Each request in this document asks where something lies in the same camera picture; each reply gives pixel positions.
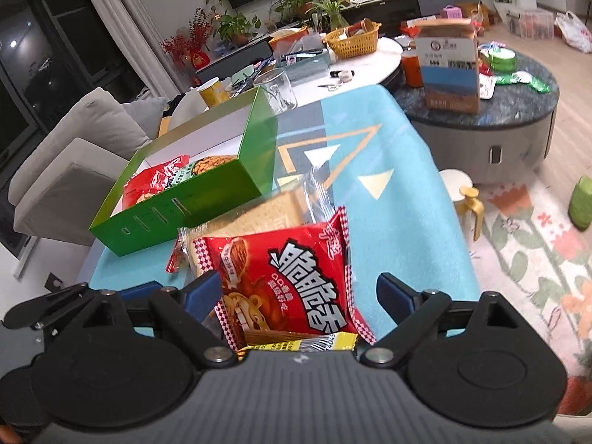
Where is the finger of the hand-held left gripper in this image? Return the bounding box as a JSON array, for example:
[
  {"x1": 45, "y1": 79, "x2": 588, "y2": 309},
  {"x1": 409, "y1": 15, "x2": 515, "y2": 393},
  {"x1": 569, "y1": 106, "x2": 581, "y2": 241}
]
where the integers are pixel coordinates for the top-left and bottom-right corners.
[{"x1": 2, "y1": 281, "x2": 164, "y2": 334}]

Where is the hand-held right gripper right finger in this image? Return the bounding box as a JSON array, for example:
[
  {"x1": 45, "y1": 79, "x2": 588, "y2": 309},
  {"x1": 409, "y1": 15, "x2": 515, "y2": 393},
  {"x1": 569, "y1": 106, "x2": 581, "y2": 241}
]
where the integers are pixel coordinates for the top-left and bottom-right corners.
[{"x1": 361, "y1": 273, "x2": 532, "y2": 367}]

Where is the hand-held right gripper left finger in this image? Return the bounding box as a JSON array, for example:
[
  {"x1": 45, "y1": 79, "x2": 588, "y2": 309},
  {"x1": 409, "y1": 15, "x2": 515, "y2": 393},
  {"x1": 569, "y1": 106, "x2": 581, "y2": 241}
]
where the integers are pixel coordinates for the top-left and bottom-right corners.
[{"x1": 74, "y1": 269, "x2": 236, "y2": 367}]

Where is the large red snack packet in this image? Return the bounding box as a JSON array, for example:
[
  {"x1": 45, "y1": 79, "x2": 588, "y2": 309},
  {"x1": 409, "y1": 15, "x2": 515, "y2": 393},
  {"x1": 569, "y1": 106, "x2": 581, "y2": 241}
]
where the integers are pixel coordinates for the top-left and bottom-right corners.
[{"x1": 192, "y1": 206, "x2": 377, "y2": 347}]

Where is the yellow snack packet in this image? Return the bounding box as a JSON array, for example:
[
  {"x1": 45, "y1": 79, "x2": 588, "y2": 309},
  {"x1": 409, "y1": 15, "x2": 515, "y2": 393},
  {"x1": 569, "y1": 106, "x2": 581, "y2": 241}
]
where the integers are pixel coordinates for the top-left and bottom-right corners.
[{"x1": 237, "y1": 332, "x2": 360, "y2": 361}]

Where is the green cardboard box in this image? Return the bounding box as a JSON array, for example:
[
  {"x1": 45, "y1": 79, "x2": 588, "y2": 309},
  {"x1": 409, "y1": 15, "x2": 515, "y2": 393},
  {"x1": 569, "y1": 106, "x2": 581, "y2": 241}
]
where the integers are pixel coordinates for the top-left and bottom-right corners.
[{"x1": 89, "y1": 85, "x2": 279, "y2": 257}]

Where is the clear bread slice packet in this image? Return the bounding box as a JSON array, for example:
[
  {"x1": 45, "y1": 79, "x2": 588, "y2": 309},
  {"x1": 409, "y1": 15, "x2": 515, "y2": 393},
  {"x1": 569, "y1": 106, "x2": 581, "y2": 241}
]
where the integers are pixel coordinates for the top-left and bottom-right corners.
[{"x1": 178, "y1": 148, "x2": 340, "y2": 283}]

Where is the small red snack packet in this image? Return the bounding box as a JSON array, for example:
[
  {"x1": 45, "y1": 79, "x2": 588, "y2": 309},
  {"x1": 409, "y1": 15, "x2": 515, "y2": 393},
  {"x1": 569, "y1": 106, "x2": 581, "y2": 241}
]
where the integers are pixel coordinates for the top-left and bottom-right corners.
[{"x1": 165, "y1": 238, "x2": 188, "y2": 273}]

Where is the blue patterned table mat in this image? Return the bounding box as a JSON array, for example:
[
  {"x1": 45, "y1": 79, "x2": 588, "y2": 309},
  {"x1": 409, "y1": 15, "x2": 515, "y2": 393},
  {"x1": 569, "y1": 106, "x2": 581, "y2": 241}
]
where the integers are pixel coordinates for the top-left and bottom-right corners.
[{"x1": 88, "y1": 84, "x2": 482, "y2": 347}]

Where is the crumpled red snack packet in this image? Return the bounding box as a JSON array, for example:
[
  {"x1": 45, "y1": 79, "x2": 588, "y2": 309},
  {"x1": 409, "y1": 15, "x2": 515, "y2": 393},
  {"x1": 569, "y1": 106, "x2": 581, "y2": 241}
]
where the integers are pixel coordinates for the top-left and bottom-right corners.
[{"x1": 121, "y1": 155, "x2": 190, "y2": 209}]

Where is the small wooden stool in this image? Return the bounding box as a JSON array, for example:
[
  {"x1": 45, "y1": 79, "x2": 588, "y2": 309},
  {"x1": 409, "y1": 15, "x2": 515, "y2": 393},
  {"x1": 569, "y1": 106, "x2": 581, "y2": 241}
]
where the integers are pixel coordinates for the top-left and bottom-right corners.
[{"x1": 438, "y1": 169, "x2": 485, "y2": 242}]

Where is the nut snack packet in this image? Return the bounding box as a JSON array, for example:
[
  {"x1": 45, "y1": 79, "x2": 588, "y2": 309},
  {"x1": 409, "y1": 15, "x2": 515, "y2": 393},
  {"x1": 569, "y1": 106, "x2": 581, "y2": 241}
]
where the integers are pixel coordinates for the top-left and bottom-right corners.
[{"x1": 164, "y1": 155, "x2": 239, "y2": 190}]

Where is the floral rug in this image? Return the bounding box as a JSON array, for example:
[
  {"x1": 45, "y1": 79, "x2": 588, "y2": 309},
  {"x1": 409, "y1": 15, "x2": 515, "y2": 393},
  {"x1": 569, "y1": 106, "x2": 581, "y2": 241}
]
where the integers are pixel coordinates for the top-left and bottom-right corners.
[{"x1": 467, "y1": 180, "x2": 592, "y2": 417}]

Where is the beige sofa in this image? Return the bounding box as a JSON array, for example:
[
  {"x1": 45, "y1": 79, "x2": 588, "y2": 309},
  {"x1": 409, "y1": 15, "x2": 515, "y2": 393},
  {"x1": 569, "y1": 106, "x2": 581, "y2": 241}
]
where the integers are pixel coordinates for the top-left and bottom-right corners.
[{"x1": 8, "y1": 87, "x2": 172, "y2": 247}]

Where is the grey cushion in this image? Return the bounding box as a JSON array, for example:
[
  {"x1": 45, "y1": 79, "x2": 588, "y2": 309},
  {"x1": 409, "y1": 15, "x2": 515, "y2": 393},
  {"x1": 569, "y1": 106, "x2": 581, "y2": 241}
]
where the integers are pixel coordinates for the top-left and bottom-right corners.
[{"x1": 122, "y1": 97, "x2": 167, "y2": 139}]

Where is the dark round coffee table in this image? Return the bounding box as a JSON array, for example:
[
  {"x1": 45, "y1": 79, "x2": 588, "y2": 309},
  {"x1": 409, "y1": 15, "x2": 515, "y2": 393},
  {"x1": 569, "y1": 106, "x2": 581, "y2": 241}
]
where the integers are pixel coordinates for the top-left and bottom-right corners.
[{"x1": 393, "y1": 51, "x2": 560, "y2": 185}]

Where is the yellow cup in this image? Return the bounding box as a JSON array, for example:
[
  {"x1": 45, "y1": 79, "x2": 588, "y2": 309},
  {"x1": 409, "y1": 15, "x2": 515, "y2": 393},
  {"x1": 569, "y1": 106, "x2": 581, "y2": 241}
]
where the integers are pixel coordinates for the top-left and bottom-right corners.
[{"x1": 198, "y1": 77, "x2": 231, "y2": 109}]

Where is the green round object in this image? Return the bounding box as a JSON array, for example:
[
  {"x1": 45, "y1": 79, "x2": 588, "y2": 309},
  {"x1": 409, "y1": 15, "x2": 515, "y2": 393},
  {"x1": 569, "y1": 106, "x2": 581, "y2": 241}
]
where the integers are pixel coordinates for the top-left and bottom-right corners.
[{"x1": 568, "y1": 176, "x2": 592, "y2": 232}]

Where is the brown blue paper carton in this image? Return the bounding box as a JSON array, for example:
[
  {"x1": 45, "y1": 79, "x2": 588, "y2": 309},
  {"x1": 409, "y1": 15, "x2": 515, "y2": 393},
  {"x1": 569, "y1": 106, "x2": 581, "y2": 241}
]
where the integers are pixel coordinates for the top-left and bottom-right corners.
[{"x1": 414, "y1": 17, "x2": 482, "y2": 114}]

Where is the clear plastic container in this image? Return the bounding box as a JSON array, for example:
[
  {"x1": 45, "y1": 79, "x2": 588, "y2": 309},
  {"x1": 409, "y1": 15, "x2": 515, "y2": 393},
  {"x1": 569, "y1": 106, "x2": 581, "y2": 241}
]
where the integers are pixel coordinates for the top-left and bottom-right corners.
[{"x1": 275, "y1": 48, "x2": 331, "y2": 86}]

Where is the yellow wicker basket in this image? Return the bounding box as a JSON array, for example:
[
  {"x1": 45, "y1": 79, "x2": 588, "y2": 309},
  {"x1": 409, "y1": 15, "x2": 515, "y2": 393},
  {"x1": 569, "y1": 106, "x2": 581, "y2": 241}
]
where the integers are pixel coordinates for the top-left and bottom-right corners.
[{"x1": 326, "y1": 21, "x2": 381, "y2": 59}]

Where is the green snack packet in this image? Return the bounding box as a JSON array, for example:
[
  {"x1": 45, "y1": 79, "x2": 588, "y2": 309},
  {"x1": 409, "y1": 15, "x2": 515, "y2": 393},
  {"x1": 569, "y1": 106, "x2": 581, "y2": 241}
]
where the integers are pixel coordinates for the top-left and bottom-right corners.
[{"x1": 497, "y1": 70, "x2": 551, "y2": 93}]

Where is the green round tin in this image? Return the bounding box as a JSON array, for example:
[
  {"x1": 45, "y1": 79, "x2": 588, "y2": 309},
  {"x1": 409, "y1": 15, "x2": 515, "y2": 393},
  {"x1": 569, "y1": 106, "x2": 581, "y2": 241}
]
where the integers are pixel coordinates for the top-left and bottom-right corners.
[{"x1": 478, "y1": 41, "x2": 516, "y2": 72}]

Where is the orange box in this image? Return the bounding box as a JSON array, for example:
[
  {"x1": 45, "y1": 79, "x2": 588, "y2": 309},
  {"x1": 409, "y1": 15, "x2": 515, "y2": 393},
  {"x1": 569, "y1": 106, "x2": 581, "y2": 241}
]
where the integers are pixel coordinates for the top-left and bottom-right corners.
[{"x1": 268, "y1": 28, "x2": 310, "y2": 51}]

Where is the row of potted plants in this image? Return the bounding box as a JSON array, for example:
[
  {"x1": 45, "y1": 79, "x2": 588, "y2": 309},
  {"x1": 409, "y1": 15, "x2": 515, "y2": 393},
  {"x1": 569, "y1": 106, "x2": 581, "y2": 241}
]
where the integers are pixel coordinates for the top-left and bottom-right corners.
[{"x1": 159, "y1": 0, "x2": 523, "y2": 68}]

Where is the white curtain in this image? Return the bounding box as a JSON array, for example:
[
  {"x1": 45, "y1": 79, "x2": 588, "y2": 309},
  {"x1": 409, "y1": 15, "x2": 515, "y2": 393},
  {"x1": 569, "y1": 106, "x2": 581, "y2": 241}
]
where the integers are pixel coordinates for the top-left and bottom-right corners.
[{"x1": 74, "y1": 0, "x2": 186, "y2": 98}]

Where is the clear storage box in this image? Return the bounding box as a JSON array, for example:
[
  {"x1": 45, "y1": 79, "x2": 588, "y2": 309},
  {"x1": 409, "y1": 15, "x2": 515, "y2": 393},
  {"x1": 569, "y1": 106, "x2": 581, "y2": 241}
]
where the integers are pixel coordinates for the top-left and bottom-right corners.
[{"x1": 505, "y1": 8, "x2": 556, "y2": 40}]

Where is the white plastic bag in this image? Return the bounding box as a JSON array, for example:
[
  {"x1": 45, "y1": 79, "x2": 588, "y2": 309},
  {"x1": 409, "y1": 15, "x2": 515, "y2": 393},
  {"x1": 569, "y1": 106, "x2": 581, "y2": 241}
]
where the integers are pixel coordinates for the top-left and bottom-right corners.
[{"x1": 554, "y1": 10, "x2": 592, "y2": 54}]

